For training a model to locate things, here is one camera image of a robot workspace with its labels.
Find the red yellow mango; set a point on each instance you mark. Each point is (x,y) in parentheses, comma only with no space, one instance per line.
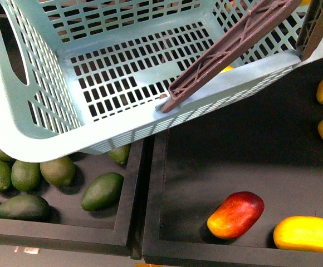
(236,215)

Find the black mango crate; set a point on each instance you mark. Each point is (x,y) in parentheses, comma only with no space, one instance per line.
(267,144)

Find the yellow lemon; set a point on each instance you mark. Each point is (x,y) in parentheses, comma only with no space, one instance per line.
(226,69)

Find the dark green avocado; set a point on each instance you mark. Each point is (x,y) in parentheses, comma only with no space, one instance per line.
(104,191)

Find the yellow mango in crate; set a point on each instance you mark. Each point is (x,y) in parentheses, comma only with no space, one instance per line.
(301,233)

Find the light blue plastic basket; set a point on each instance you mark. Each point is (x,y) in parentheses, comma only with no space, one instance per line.
(91,76)

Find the black avocado crate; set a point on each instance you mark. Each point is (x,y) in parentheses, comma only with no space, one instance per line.
(114,230)

